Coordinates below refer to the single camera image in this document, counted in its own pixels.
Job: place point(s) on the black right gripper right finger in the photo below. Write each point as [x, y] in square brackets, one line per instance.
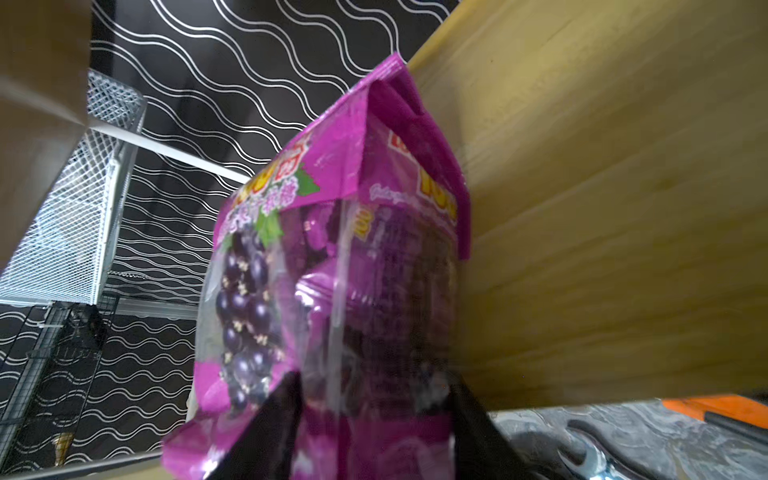
[480, 450]

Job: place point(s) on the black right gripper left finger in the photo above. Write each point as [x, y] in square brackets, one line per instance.
[265, 448]

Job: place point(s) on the white wire wall basket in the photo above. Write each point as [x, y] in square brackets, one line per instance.
[61, 207]

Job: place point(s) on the white wooden two-tier shelf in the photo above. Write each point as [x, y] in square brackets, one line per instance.
[616, 153]

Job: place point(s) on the purple grape candy bag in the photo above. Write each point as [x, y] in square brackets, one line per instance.
[339, 260]

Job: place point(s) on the adjustable wrench orange handle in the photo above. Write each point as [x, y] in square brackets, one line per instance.
[705, 438]

